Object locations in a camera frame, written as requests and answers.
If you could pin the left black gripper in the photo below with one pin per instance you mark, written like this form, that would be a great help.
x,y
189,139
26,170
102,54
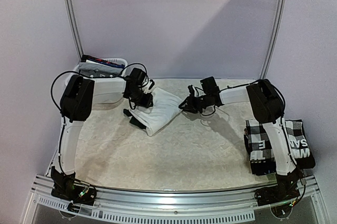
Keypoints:
x,y
147,103

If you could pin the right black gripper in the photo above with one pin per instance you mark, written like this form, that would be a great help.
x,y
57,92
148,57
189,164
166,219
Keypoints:
x,y
193,102

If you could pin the white cloth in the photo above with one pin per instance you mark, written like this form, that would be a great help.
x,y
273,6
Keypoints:
x,y
165,108

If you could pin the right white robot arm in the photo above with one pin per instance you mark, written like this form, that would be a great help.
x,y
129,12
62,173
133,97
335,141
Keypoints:
x,y
268,109

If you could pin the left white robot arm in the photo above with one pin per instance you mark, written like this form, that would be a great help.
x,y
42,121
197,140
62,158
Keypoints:
x,y
76,106

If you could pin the white laundry basket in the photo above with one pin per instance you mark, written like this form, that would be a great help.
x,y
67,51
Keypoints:
x,y
108,90

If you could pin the grey cloth in basket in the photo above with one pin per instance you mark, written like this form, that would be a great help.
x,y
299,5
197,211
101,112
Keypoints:
x,y
93,70

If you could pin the dark striped cloth in basket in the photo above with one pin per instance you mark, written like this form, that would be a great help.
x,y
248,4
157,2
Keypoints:
x,y
88,58

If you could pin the folded black garment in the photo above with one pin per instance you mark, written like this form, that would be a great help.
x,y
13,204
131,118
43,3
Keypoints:
x,y
263,167

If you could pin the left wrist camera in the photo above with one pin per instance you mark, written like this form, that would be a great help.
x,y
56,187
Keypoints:
x,y
149,87

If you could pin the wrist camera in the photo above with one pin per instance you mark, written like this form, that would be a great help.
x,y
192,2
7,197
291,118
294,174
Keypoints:
x,y
193,91
149,87

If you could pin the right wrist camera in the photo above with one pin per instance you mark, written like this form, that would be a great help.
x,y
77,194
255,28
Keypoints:
x,y
193,91

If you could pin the aluminium front rail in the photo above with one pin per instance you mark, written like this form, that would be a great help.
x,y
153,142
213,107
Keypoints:
x,y
125,206

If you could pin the left aluminium corner post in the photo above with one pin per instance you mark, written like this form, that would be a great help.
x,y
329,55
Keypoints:
x,y
74,28

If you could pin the aluminium corner post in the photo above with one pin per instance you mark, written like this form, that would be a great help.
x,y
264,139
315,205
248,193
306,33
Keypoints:
x,y
74,28
272,42

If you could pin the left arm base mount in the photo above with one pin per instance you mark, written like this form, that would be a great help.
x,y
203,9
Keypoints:
x,y
67,187

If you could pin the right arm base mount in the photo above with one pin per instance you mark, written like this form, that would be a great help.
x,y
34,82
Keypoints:
x,y
287,188

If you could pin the right aluminium corner post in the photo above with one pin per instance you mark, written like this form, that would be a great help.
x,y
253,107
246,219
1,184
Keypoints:
x,y
272,42

